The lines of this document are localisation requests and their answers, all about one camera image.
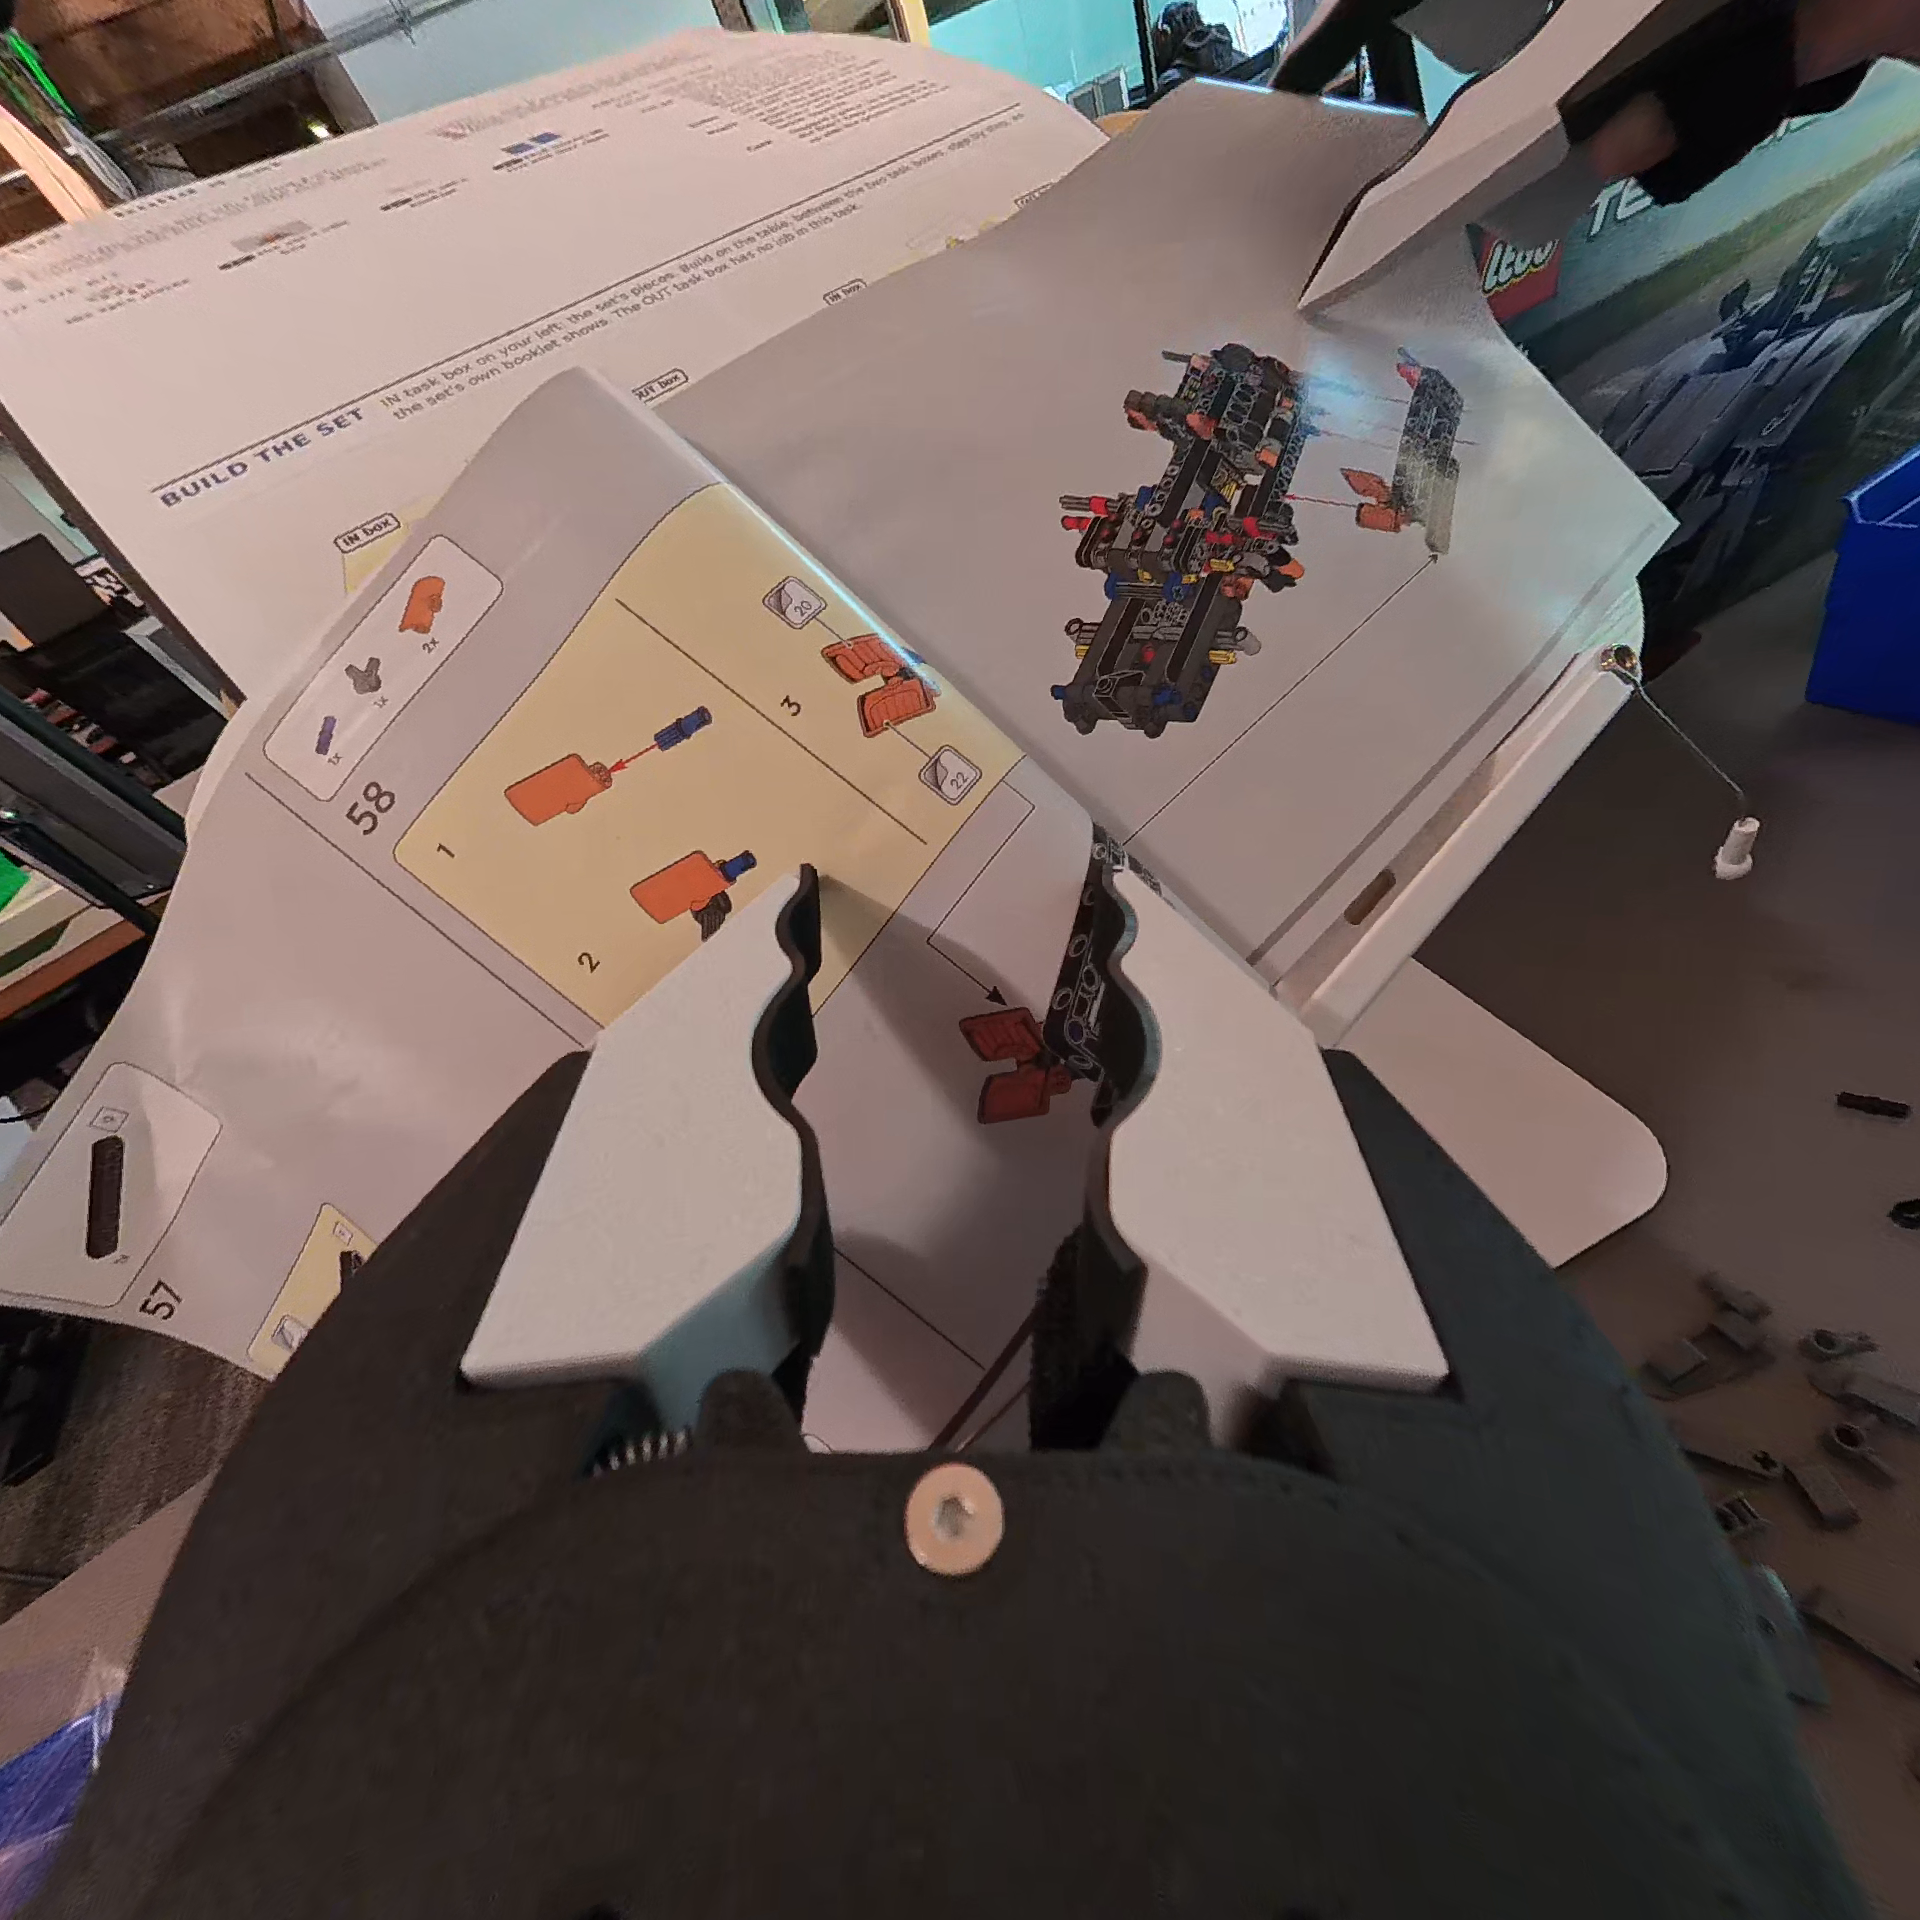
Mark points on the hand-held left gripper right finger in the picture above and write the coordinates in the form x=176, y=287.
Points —
x=1277, y=1200

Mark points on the white book stand tray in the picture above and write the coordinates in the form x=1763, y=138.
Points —
x=1426, y=930

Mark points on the person's right hand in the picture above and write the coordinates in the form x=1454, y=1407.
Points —
x=1629, y=142

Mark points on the lego set cardboard box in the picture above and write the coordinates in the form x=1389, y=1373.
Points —
x=1724, y=330

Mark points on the dark storage shelf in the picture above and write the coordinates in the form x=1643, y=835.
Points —
x=91, y=779

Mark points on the blue plastic bin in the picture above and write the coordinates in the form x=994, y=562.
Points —
x=1876, y=630

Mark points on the printed white task sheet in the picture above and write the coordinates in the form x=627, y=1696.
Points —
x=451, y=225

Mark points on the open lego building manual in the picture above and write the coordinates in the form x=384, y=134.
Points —
x=1277, y=675

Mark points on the pile of black lego pieces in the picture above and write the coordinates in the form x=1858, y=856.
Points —
x=1876, y=1106

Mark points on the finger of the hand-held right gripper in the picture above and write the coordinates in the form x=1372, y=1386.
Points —
x=1471, y=30
x=1471, y=165

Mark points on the scattered grey lego pieces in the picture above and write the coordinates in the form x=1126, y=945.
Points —
x=1845, y=1394

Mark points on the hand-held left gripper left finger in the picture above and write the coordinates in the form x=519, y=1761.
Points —
x=662, y=1200

